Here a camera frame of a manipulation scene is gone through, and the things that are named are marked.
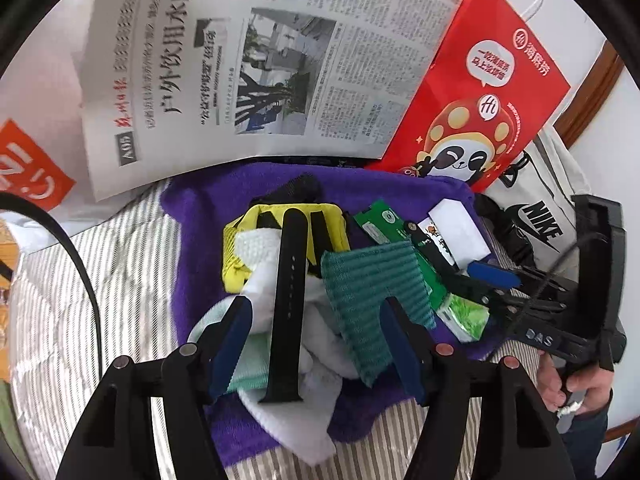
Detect person's right forearm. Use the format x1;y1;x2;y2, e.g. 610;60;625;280
557;400;613;480

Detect green tissue pack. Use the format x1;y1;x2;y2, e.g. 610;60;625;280
432;292;491;343

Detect yellow pouch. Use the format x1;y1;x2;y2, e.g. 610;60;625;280
222;172;351;293

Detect white cloth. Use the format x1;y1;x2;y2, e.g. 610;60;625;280
235;227;361;466

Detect folded newspaper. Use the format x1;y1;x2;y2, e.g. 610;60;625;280
80;0;463;203

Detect brown wooden bed frame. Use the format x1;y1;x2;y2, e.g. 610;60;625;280
552;40;628;148

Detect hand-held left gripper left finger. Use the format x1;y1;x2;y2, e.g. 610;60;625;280
55;296;253;480

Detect black watch strap with stud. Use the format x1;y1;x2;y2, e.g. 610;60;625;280
400;219;473;291

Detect white waist bag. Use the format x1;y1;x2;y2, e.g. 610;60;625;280
472;127;593;281

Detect purple towel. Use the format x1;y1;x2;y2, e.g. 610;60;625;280
161;162;496;471

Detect white plastic bag orange label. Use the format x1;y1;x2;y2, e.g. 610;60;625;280
0;35;108;238

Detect striped bed cover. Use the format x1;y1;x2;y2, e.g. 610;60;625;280
10;180;551;480

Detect small white snack packet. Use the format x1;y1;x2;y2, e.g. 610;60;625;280
417;220;458;271

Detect person's right hand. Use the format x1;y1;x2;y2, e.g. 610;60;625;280
542;352;613;416

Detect black watch strap with holes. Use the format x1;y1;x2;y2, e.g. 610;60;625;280
257;207;308;406

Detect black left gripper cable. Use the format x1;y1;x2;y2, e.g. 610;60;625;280
0;192;103;371

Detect red panda paper bag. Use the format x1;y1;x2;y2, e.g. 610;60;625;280
365;0;573;193

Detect green card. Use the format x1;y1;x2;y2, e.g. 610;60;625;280
352;199;451;311

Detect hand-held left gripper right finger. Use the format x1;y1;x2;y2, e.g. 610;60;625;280
380;296;576;480

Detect white sponge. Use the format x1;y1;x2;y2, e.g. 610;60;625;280
427;199;491;271

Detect light wooden furniture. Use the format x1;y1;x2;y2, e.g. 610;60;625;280
0;220;26;311

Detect teal ribbed cloth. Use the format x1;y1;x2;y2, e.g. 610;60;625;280
320;241;436;388

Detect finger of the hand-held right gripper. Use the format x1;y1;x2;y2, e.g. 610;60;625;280
450;280;516;331
469;260;523;292

